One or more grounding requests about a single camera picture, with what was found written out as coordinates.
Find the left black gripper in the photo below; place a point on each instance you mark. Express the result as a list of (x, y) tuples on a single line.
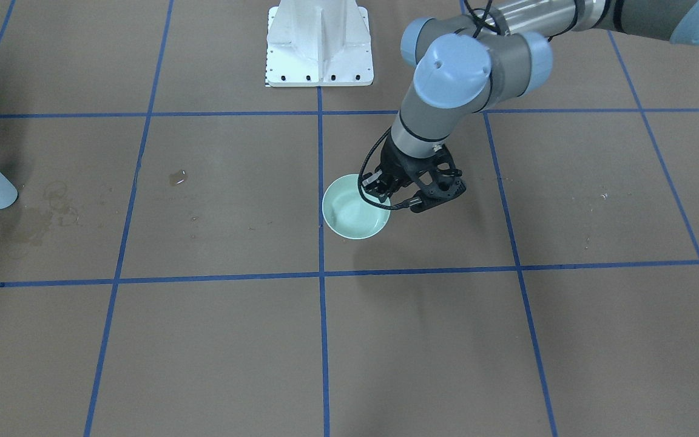
[(397, 165)]

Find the mint green bowl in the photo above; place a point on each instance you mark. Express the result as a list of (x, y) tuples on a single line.
[(347, 213)]

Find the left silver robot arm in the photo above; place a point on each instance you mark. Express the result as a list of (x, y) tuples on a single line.
[(474, 61)]

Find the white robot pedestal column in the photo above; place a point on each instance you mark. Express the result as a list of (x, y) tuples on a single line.
[(318, 44)]

